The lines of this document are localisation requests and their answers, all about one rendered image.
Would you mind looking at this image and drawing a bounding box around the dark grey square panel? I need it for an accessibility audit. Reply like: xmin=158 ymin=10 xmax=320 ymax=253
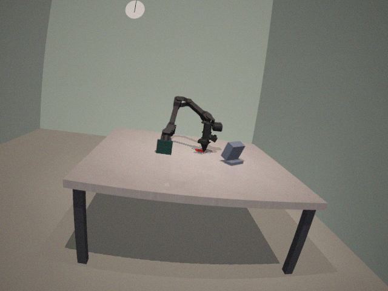
xmin=221 ymin=141 xmax=245 ymax=166

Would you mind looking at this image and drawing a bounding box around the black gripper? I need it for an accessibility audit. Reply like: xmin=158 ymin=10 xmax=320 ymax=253
xmin=198 ymin=130 xmax=212 ymax=152

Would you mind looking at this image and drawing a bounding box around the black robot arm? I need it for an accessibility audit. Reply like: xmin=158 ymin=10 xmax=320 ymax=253
xmin=161 ymin=96 xmax=223 ymax=142

